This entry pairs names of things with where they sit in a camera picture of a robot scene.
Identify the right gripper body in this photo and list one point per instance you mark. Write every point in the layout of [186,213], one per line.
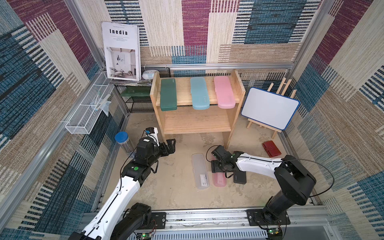
[220,165]

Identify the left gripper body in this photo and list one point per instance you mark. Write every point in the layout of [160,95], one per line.
[162,151]

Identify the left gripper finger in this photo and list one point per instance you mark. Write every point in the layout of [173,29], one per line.
[172,149]
[171,142]

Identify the translucent pink pencil case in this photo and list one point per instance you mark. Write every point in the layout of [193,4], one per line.
[219,180]

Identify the clear frosted pencil case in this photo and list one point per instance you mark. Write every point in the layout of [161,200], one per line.
[200,171]

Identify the black pencil case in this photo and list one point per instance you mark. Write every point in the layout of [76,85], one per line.
[240,177]

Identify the dark green pencil case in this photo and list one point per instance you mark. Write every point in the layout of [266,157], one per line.
[168,95]

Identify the light blue pencil case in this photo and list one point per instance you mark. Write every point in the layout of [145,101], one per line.
[199,92]

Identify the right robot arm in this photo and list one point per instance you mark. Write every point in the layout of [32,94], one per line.
[295,181]

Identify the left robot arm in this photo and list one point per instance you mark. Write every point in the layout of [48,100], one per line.
[108,224]

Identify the wooden two-tier shelf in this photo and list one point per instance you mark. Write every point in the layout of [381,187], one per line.
[186,120]

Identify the pink opaque pencil case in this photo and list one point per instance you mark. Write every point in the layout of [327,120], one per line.
[224,92]

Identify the blue-lidded clear jar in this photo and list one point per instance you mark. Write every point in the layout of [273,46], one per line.
[122,138]

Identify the red wallet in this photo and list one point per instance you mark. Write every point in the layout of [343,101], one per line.
[271,149]

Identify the green tray on stand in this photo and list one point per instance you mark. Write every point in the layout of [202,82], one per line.
[138,91]

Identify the white round device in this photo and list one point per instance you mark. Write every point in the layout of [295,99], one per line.
[149,74]

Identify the blue-framed whiteboard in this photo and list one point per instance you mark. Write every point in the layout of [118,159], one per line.
[269,108]

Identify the small wooden easel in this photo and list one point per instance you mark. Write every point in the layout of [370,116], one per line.
[282,89]

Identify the Inedia magazine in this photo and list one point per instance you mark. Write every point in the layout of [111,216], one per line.
[122,51]

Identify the white wire basket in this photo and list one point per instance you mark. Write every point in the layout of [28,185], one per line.
[95,103]

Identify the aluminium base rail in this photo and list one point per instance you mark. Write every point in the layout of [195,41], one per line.
[306,223]

